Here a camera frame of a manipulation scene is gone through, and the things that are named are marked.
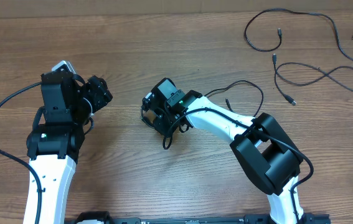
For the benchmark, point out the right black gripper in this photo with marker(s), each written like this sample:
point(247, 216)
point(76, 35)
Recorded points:
point(152, 115)

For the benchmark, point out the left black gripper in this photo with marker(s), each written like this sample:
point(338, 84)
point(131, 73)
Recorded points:
point(99, 94)

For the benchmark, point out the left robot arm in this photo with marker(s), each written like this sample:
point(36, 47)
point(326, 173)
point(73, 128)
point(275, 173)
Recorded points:
point(56, 138)

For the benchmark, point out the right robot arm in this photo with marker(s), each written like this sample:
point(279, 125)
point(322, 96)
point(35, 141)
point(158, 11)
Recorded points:
point(266, 154)

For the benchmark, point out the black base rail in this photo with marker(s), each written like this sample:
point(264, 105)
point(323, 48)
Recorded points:
point(104, 217)

